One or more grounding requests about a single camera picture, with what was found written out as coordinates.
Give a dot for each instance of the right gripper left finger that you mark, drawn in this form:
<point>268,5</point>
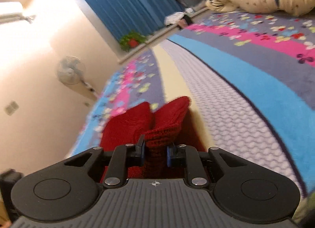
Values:
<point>71,187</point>

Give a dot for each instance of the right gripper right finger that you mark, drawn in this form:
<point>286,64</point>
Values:
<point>240,188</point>

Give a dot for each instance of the dark red knit sweater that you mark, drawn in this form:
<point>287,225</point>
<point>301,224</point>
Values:
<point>171,124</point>

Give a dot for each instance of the white clothes pile on sill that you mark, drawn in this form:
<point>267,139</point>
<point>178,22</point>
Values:
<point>173,18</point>

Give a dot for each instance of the colourful floral striped blanket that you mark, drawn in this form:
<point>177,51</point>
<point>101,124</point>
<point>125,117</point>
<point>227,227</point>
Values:
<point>250,79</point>

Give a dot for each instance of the white standing fan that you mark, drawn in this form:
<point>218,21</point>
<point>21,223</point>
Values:
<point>70,71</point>

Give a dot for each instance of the green plant in red pot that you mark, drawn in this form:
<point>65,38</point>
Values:
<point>131,40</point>

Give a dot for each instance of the double wall switch plate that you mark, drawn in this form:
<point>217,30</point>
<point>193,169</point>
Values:
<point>11,108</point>

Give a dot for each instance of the wall air conditioner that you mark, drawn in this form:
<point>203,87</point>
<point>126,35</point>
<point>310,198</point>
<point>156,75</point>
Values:
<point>12,12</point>

